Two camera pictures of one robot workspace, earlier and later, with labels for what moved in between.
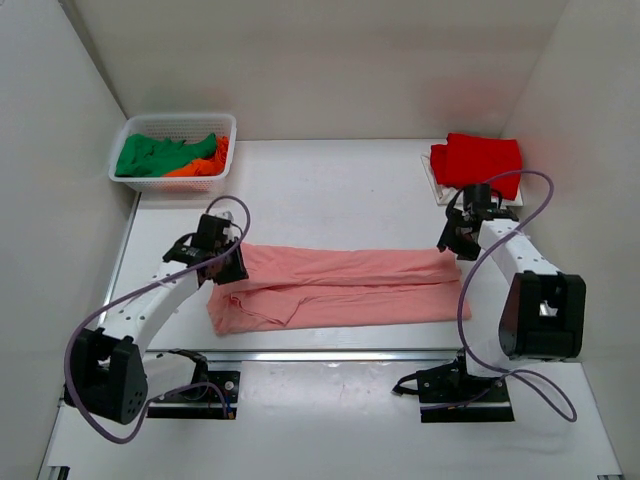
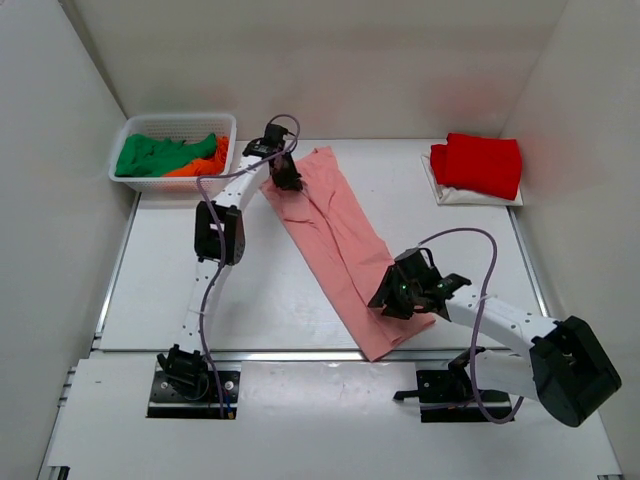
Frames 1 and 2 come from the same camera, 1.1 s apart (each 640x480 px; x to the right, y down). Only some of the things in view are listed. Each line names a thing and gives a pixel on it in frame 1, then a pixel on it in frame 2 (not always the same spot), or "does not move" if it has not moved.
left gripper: (239, 270) to (292, 181)
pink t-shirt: (290, 285) to (343, 248)
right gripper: (448, 242) to (392, 309)
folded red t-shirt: (466, 160) does not move
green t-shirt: (147, 156) does not move
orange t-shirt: (207, 167) does not move
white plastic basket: (174, 153) does not move
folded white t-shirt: (446, 196) does not move
